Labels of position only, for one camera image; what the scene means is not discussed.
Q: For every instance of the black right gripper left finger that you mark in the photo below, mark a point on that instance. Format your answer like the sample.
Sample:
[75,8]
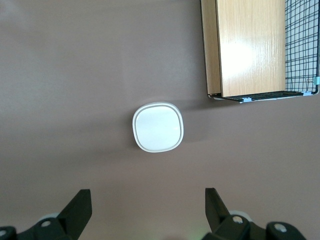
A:
[72,215]

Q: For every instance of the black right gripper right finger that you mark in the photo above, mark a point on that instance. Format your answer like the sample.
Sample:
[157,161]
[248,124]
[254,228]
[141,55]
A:
[225,220]

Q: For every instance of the white square plate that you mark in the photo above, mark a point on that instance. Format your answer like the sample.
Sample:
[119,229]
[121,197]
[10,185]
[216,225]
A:
[158,127]

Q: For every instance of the wooden board shelf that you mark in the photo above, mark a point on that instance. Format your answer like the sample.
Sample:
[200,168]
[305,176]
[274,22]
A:
[246,47]

